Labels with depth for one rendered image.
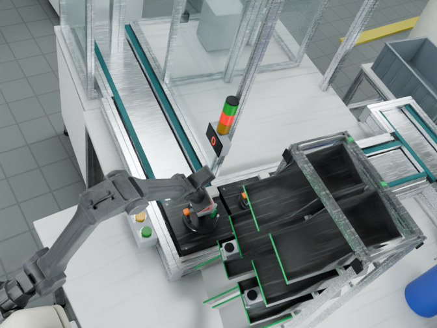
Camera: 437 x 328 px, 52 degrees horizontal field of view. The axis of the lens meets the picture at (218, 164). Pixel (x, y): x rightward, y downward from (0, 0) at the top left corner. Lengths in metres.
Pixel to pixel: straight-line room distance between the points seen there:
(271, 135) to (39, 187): 1.49
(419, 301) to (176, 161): 1.16
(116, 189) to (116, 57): 1.41
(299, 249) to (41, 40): 3.14
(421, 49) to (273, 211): 2.69
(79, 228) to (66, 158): 2.02
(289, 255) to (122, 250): 0.83
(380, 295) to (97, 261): 1.16
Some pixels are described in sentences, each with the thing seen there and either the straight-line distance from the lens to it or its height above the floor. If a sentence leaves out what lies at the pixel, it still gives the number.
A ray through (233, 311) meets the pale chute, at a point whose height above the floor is 1.03.
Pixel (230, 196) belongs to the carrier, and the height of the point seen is 0.97.
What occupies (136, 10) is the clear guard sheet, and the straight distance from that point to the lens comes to 2.66.
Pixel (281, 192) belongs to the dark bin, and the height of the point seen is 1.55.
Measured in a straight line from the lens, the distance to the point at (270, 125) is 2.34.
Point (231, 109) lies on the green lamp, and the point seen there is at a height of 1.40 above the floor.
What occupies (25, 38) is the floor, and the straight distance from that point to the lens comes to 3.95.
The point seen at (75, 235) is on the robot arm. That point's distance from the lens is 1.12.
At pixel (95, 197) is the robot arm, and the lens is 1.05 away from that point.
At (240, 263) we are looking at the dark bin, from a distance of 1.45.
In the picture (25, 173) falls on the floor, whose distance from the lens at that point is 3.05.
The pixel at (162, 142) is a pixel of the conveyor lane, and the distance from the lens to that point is 2.03.
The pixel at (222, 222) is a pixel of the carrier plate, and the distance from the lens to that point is 1.79.
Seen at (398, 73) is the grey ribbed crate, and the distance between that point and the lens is 3.31.
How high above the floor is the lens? 2.48
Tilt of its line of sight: 51 degrees down
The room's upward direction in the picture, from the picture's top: 20 degrees clockwise
